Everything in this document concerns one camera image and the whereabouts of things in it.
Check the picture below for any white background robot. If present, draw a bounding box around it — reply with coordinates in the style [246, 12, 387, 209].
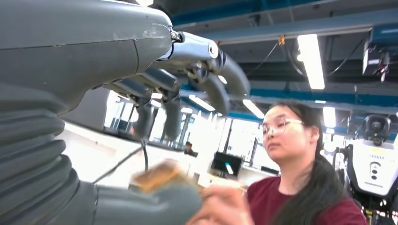
[346, 114, 398, 199]

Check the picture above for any black adapter cable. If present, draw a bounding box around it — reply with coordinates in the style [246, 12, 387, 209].
[93, 136, 150, 184]

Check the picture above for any background person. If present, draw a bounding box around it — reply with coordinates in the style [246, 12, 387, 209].
[184, 141, 198, 158]

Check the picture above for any black monitor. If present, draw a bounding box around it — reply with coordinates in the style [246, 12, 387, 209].
[211, 151, 243, 178]

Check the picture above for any gold printed ID card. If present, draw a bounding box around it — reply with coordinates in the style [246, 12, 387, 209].
[132, 160, 199, 193]

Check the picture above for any overhead hoist unit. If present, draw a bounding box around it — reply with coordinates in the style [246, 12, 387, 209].
[362, 24, 398, 83]

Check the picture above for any ceiling light panel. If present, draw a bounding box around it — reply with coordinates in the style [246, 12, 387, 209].
[322, 106, 337, 128]
[297, 34, 326, 90]
[242, 99, 265, 119]
[189, 94, 216, 112]

